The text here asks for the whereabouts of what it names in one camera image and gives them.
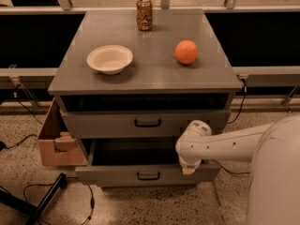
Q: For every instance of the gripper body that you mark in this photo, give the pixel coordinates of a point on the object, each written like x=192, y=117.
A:
x=189, y=163

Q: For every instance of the grey drawer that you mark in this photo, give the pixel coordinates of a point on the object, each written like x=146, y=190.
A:
x=138, y=162
x=87, y=125

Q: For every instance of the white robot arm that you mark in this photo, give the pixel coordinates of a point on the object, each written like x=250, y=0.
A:
x=274, y=153

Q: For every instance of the grey top drawer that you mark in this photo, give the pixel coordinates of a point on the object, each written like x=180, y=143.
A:
x=87, y=125

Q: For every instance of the grey drawer cabinet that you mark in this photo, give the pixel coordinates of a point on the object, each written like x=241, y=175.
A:
x=155, y=81

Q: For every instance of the orange fruit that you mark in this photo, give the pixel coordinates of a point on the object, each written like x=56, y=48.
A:
x=186, y=52

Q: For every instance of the brown cardboard box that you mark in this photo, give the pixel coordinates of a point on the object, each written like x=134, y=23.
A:
x=56, y=146

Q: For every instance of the white paper bowl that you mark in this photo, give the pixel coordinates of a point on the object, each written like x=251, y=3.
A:
x=110, y=59

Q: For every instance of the gold soda can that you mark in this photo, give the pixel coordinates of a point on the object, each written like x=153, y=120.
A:
x=144, y=15

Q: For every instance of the metal rail bracket right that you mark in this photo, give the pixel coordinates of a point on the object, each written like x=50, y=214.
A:
x=285, y=102

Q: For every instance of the metal rail bracket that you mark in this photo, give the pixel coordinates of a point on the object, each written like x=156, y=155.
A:
x=19, y=84
x=285, y=102

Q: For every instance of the metal rail bracket left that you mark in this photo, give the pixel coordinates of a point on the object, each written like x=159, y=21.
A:
x=19, y=84

